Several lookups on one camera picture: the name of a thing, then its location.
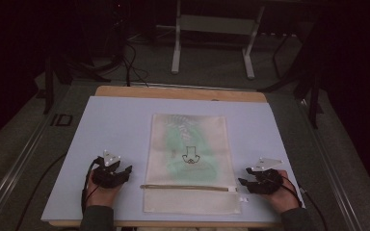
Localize white metal stand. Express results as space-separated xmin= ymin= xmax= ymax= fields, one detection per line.
xmin=155 ymin=0 xmax=266 ymax=80

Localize black tripod stand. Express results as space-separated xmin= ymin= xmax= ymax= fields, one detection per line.
xmin=35 ymin=47 xmax=113 ymax=116
xmin=257 ymin=18 xmax=325 ymax=130

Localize green garment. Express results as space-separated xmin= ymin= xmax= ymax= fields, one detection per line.
xmin=160 ymin=123 xmax=221 ymax=182

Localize black floor cables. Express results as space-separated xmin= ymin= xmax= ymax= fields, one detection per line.
xmin=109 ymin=32 xmax=150 ymax=89

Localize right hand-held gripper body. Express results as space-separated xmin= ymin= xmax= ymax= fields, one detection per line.
xmin=246 ymin=157 xmax=284 ymax=195

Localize cream mesh laundry bag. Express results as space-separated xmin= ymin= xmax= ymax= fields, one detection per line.
xmin=143 ymin=113 xmax=242 ymax=216

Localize person's right hand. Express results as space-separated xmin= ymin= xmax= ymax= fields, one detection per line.
xmin=263 ymin=169 xmax=301 ymax=215

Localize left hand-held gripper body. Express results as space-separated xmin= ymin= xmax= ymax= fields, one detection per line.
xmin=91 ymin=149 xmax=127 ymax=189

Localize metal floor rail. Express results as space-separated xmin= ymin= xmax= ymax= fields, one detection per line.
xmin=297 ymin=97 xmax=367 ymax=231
xmin=0 ymin=105 xmax=66 ymax=229

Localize person's left hand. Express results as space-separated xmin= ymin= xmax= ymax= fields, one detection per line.
xmin=85 ymin=168 xmax=123 ymax=209

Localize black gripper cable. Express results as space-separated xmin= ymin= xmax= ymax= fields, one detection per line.
xmin=14 ymin=153 xmax=101 ymax=231
xmin=280 ymin=175 xmax=330 ymax=231

